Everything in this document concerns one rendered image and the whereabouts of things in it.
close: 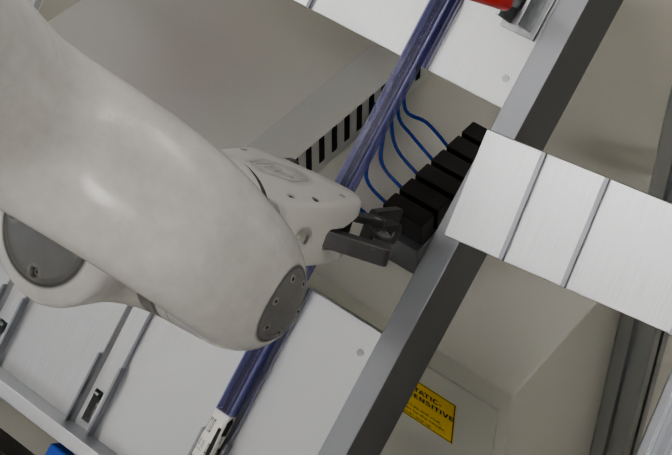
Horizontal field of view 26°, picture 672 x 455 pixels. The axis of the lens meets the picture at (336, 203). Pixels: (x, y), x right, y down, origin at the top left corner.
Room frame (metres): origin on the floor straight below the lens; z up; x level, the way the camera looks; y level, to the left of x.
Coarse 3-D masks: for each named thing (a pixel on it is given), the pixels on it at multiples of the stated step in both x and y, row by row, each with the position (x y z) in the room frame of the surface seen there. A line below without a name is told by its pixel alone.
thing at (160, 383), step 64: (0, 320) 0.75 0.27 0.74; (64, 320) 0.73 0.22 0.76; (128, 320) 0.71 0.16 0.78; (320, 320) 0.67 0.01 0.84; (64, 384) 0.69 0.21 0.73; (128, 384) 0.67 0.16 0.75; (192, 384) 0.66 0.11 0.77; (256, 384) 0.64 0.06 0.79; (320, 384) 0.63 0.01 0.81; (128, 448) 0.63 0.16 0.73; (192, 448) 0.61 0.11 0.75; (256, 448) 0.61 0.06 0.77; (320, 448) 0.59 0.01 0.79
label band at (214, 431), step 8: (216, 408) 0.63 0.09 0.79; (216, 416) 0.62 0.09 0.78; (224, 416) 0.62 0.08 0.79; (208, 424) 0.62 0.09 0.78; (216, 424) 0.62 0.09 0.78; (224, 424) 0.62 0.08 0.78; (232, 424) 0.62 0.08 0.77; (208, 432) 0.61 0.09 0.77; (216, 432) 0.61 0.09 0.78; (224, 432) 0.61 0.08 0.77; (200, 440) 0.61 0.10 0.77; (208, 440) 0.61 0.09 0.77; (216, 440) 0.61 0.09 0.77; (200, 448) 0.61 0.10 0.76; (208, 448) 0.61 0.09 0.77; (216, 448) 0.61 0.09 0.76
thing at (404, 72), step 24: (432, 0) 0.82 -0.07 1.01; (432, 24) 0.80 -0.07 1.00; (408, 48) 0.79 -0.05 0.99; (408, 72) 0.78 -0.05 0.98; (384, 96) 0.77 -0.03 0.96; (384, 120) 0.76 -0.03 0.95; (360, 144) 0.75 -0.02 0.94; (360, 168) 0.74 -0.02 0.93; (264, 360) 0.65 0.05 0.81; (240, 384) 0.64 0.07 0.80; (240, 408) 0.63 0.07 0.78
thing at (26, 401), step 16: (0, 368) 0.71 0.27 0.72; (0, 384) 0.69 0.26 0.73; (16, 384) 0.69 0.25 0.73; (16, 400) 0.67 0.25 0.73; (32, 400) 0.67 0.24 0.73; (32, 416) 0.66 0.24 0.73; (48, 416) 0.66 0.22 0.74; (64, 416) 0.67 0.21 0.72; (48, 432) 0.65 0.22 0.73; (64, 432) 0.64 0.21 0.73; (80, 432) 0.65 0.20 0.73; (80, 448) 0.63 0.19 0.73; (96, 448) 0.63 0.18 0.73
